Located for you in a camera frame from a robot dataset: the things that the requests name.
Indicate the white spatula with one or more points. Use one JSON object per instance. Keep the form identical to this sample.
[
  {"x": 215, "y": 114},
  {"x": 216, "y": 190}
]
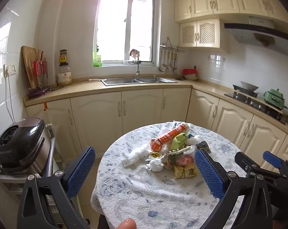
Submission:
[{"x": 97, "y": 79}]

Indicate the beige kitchen countertop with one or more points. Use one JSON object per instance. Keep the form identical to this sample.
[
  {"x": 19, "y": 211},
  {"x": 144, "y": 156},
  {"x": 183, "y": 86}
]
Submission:
[{"x": 206, "y": 89}]

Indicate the orange hook tag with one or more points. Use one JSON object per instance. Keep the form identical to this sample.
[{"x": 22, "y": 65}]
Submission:
[{"x": 45, "y": 106}]

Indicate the yellow label bottle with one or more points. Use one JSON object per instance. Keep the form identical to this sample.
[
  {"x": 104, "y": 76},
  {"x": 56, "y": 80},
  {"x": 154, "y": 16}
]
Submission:
[{"x": 63, "y": 57}]

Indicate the cream kitchen cabinets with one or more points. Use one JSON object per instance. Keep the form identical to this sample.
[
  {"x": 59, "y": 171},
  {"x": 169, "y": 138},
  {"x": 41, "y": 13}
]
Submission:
[
  {"x": 98, "y": 116},
  {"x": 220, "y": 0}
]

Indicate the green dish soap bottle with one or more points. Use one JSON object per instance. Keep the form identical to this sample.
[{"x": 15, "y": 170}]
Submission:
[{"x": 97, "y": 60}]

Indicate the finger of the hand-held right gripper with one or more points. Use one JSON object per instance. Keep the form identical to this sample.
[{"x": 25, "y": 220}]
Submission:
[
  {"x": 244, "y": 161},
  {"x": 273, "y": 159}
]

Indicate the red pot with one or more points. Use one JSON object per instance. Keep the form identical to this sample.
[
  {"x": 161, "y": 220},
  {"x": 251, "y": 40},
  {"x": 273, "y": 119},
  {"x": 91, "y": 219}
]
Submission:
[{"x": 189, "y": 71}]

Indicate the stainless steel sink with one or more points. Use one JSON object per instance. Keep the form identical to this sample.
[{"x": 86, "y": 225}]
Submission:
[{"x": 134, "y": 81}]

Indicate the metal utensil rail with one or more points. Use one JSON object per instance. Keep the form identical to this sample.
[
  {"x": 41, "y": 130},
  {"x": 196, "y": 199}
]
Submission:
[{"x": 172, "y": 49}]

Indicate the brown folding fan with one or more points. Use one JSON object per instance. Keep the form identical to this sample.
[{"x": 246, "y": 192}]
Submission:
[{"x": 264, "y": 39}]

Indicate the red kitchen utensils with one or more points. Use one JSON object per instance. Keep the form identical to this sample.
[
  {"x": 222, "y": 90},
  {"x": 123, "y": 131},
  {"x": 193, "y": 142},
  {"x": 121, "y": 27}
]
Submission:
[{"x": 40, "y": 68}]

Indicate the cream lower kitchen cabinets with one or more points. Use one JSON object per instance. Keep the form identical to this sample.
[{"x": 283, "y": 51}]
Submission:
[{"x": 98, "y": 116}]

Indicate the brown rag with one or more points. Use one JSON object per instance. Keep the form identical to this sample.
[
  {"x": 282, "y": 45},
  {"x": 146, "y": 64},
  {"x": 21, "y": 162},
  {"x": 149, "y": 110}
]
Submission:
[{"x": 134, "y": 53}]

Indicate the small dark sink strainer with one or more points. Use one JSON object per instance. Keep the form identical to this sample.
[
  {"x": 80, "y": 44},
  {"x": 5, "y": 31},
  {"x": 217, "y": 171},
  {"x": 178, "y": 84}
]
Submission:
[{"x": 179, "y": 78}]

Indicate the hanging metal ladle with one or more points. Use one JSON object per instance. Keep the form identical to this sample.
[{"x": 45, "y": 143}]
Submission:
[
  {"x": 161, "y": 62},
  {"x": 175, "y": 63},
  {"x": 171, "y": 60},
  {"x": 167, "y": 63}
]

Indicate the cream lattice door cabinet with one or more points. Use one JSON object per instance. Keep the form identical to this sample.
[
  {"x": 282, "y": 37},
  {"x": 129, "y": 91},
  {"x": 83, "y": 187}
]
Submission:
[{"x": 198, "y": 32}]

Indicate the glass storage jar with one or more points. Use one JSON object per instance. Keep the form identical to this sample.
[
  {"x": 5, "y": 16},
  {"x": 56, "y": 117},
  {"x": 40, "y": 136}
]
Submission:
[{"x": 64, "y": 75}]

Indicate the sliding window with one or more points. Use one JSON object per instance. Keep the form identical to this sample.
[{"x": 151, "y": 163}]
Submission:
[{"x": 126, "y": 23}]

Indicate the silver wok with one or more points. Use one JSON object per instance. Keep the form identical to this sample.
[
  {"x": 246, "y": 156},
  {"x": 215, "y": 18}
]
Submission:
[{"x": 249, "y": 85}]

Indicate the silver packet yellow label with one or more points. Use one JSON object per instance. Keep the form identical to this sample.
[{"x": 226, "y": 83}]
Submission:
[{"x": 155, "y": 155}]

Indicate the dark rice cooker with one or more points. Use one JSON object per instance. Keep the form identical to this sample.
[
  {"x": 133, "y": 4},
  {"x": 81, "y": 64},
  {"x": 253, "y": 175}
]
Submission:
[{"x": 22, "y": 143}]

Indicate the metal shelf rack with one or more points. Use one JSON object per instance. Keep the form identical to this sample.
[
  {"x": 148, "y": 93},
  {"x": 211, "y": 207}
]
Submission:
[{"x": 55, "y": 152}]

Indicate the beige packet red print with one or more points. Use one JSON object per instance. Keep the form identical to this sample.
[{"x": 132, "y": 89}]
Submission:
[{"x": 167, "y": 165}]

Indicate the wooden cutting board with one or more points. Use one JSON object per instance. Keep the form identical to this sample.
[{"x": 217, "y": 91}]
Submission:
[{"x": 28, "y": 62}]

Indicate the round table with patterned cloth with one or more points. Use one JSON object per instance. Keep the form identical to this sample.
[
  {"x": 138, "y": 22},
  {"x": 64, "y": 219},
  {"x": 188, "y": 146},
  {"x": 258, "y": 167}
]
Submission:
[{"x": 139, "y": 190}]

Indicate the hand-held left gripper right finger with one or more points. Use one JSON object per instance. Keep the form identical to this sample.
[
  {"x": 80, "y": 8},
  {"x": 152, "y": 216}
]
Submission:
[{"x": 209, "y": 174}]

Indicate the purple utensil stand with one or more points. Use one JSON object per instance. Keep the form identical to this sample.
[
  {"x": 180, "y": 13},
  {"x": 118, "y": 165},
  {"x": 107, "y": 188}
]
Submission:
[{"x": 38, "y": 91}]

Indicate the grey range hood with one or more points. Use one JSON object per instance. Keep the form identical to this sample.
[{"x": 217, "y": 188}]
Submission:
[{"x": 261, "y": 34}]

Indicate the cream upper kitchen cabinets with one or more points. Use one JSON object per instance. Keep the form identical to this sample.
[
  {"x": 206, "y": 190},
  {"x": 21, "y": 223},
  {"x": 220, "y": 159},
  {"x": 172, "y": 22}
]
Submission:
[{"x": 220, "y": 0}]

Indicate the white tissue ball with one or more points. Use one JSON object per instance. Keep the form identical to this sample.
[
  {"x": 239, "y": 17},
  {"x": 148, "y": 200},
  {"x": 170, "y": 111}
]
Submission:
[{"x": 155, "y": 166}]

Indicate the metal faucet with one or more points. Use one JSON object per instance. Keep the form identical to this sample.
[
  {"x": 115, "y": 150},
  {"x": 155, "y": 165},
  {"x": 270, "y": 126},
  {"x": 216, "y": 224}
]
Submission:
[{"x": 137, "y": 70}]

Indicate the white wall socket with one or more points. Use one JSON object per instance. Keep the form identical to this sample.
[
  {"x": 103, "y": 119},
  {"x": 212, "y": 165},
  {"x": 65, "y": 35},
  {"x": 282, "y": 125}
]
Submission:
[{"x": 10, "y": 69}]

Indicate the long orange white wrapper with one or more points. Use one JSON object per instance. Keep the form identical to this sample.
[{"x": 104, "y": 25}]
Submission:
[{"x": 167, "y": 136}]

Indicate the light green wrapper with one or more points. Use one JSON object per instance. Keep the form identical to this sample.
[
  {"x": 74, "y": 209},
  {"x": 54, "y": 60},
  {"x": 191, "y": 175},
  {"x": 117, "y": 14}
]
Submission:
[{"x": 178, "y": 141}]

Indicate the green electric pot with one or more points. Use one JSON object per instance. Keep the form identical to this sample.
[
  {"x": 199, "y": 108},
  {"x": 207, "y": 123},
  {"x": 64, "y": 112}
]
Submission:
[{"x": 274, "y": 99}]

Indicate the dark blue packet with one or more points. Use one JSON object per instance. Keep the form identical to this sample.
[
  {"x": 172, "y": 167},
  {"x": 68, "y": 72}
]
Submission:
[{"x": 202, "y": 146}]

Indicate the white crumpled plastic bag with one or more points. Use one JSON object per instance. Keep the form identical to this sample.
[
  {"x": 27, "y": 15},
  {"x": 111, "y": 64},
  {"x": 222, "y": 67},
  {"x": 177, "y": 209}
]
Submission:
[{"x": 135, "y": 157}]

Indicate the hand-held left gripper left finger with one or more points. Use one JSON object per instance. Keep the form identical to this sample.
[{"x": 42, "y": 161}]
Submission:
[{"x": 81, "y": 169}]

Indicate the black gas stove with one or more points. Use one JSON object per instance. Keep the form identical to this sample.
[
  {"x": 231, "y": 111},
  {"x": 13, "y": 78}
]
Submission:
[{"x": 253, "y": 103}]

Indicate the yellow folded packet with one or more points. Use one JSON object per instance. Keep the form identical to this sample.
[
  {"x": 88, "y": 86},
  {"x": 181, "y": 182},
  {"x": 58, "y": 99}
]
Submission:
[{"x": 185, "y": 171}]

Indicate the white bowl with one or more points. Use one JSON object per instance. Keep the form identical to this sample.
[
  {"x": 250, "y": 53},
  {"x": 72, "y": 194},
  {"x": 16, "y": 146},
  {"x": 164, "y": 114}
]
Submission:
[{"x": 191, "y": 77}]

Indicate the pink snack packet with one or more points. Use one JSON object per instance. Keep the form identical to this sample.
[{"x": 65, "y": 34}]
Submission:
[{"x": 184, "y": 159}]

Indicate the person's left hand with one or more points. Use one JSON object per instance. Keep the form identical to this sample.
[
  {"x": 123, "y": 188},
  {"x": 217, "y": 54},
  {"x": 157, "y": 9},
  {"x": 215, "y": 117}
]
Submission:
[{"x": 127, "y": 224}]

